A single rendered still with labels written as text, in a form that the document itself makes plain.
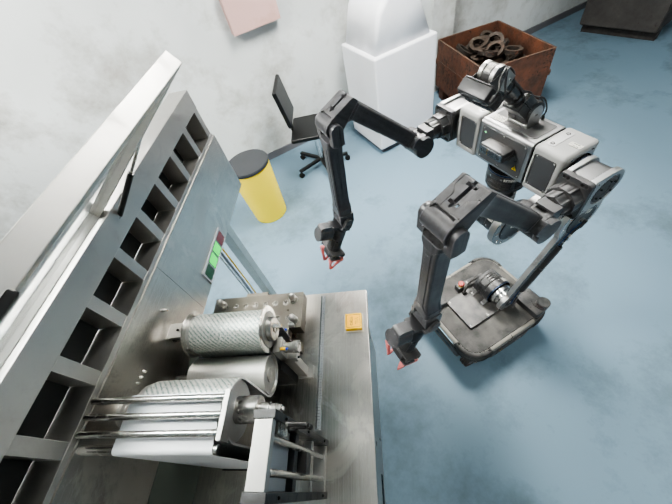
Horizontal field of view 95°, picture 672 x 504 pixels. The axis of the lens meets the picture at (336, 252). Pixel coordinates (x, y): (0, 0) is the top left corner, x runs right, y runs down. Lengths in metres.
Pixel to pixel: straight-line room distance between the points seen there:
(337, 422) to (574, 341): 1.71
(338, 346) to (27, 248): 1.11
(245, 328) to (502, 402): 1.66
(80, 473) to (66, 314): 0.36
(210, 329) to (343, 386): 0.54
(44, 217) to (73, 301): 0.55
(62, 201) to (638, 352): 2.66
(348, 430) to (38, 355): 0.90
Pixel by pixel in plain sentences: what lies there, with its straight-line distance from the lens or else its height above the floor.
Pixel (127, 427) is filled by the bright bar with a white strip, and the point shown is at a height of 1.44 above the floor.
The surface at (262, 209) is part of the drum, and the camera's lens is 3.07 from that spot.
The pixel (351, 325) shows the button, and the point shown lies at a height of 0.92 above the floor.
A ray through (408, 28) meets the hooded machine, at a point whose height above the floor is 1.08.
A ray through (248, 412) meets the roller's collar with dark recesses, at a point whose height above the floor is 1.36.
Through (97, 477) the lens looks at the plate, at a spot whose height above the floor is 1.35.
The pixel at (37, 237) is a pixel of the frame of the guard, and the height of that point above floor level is 1.96.
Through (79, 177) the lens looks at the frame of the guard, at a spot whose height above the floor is 1.96.
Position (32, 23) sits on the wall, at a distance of 3.51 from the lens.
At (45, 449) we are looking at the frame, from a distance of 0.97.
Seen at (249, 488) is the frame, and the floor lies 1.44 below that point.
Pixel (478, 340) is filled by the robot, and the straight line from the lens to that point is 2.07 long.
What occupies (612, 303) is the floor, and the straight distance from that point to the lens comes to 2.75.
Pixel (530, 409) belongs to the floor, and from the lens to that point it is 2.28.
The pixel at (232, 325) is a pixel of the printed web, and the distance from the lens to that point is 1.03.
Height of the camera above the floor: 2.13
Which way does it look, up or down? 51 degrees down
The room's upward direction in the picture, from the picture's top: 18 degrees counter-clockwise
